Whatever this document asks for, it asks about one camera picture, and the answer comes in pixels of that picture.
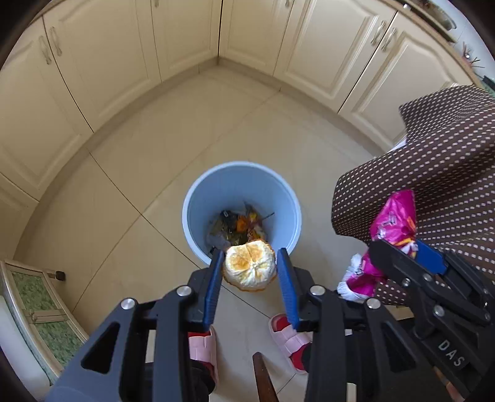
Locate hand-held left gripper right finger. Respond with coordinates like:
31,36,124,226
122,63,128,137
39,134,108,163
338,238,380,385
275,247,465,402

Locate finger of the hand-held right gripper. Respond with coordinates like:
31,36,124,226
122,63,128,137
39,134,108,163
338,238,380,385
415,239,495,308
368,239,490,325

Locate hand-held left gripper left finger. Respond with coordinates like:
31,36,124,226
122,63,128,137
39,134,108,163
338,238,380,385
46,249,227,402

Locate pink snack wrapper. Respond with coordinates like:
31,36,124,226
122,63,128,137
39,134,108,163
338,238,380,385
337,189,418,302

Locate orange peel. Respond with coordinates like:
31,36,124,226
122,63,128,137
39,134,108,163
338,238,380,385
222,240,277,292

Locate blue trash bin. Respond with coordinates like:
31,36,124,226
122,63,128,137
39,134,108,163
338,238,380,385
182,161,302,267

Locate pink slipper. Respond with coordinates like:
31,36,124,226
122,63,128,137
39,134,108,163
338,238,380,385
188,327,219,387
269,314,313,375

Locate brown wooden chair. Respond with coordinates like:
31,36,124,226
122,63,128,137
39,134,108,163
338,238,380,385
252,352,280,402

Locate brown polka dot tablecloth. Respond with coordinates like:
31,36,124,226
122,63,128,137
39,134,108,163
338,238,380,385
330,85,495,310

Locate green patterned glass door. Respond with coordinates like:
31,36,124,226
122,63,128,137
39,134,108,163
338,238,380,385
0,258,90,387

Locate cream lower kitchen cabinets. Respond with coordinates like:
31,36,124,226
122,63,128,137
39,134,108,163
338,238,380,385
0,0,488,202

